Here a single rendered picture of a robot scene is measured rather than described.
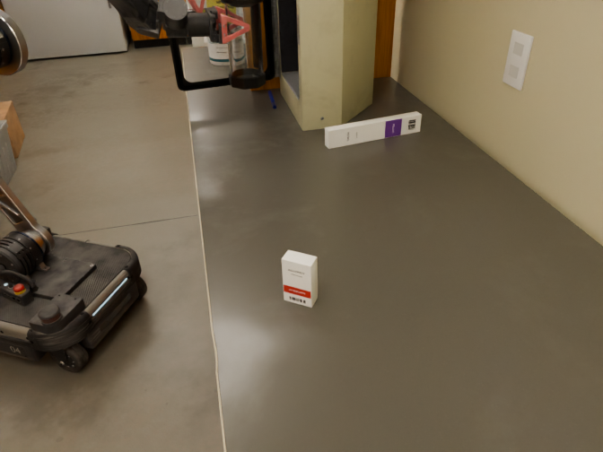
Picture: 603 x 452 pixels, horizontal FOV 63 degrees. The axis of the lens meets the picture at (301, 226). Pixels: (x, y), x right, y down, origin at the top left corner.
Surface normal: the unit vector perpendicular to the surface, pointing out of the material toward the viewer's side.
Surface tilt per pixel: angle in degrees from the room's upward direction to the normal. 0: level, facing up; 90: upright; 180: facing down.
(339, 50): 90
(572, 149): 90
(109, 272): 0
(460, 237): 0
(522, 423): 0
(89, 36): 90
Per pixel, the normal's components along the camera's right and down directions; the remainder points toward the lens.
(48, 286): -0.03, -0.83
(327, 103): 0.22, 0.55
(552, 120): -0.97, 0.15
